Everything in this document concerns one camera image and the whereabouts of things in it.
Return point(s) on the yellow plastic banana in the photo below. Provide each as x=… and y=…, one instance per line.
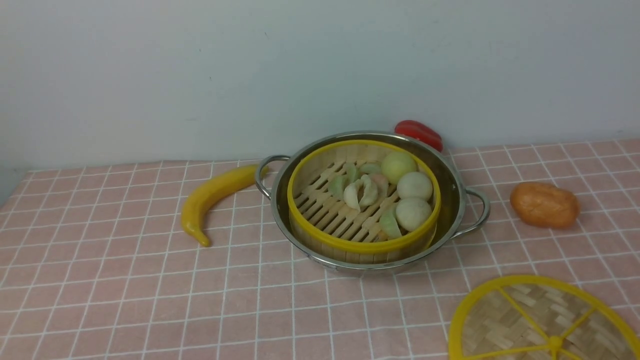
x=207, y=195

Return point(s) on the red pepper toy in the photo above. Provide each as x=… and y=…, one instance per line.
x=420, y=132

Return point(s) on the pink checkered tablecloth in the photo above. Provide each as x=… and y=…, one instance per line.
x=94, y=264

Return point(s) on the yellow-rimmed bamboo steamer basket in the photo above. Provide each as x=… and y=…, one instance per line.
x=330, y=228

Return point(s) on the orange bread roll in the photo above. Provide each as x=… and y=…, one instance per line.
x=544, y=205

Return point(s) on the pink-tinted dumpling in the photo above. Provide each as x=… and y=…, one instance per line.
x=382, y=184

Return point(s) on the yellow bamboo steamer lid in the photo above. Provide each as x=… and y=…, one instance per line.
x=530, y=317

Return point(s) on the pale green dumpling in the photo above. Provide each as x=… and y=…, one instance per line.
x=336, y=187
x=389, y=224
x=370, y=168

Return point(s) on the white dumpling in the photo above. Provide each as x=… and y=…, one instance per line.
x=351, y=195

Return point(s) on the smooth white steamed bun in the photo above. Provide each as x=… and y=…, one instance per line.
x=415, y=184

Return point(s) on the pleated white steamed bun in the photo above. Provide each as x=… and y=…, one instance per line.
x=412, y=212

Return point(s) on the yellowish round steamed bun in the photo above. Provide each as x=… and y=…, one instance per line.
x=397, y=164

